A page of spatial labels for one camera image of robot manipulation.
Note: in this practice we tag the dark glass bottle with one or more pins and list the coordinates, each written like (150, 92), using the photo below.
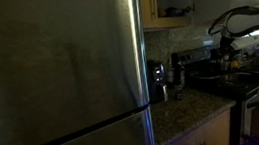
(179, 81)

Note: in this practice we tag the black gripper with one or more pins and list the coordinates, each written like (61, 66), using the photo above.
(226, 46)

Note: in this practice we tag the narrow beige cabinet door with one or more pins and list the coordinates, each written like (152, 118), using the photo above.
(147, 3)

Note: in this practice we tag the black kitchen stove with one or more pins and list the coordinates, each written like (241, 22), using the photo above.
(218, 84)

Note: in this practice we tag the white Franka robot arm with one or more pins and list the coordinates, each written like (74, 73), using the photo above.
(250, 19)

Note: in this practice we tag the items inside cabinet shelf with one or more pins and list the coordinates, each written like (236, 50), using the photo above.
(173, 11)

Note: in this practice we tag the granite countertop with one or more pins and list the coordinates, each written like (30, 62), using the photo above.
(211, 135)

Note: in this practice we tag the stainless steel refrigerator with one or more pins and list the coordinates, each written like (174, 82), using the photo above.
(53, 82)

